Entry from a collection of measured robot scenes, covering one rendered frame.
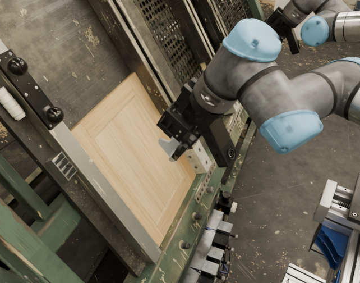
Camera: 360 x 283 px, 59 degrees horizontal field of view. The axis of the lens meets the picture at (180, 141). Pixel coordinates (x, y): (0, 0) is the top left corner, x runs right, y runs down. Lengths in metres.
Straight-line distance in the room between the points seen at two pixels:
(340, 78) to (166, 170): 0.78
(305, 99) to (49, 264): 0.64
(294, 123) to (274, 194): 2.08
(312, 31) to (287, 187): 1.77
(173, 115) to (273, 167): 2.16
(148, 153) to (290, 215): 1.51
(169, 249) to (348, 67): 0.80
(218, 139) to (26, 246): 0.47
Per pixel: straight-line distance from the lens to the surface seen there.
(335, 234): 1.25
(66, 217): 0.95
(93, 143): 0.95
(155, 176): 1.12
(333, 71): 0.54
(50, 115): 0.73
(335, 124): 3.36
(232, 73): 0.48
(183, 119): 0.60
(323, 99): 0.50
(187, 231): 1.20
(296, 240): 2.32
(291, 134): 0.44
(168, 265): 1.12
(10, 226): 0.78
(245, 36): 0.46
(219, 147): 0.59
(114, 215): 0.96
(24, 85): 0.84
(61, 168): 0.87
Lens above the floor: 1.85
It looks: 41 degrees down
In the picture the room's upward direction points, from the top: straight up
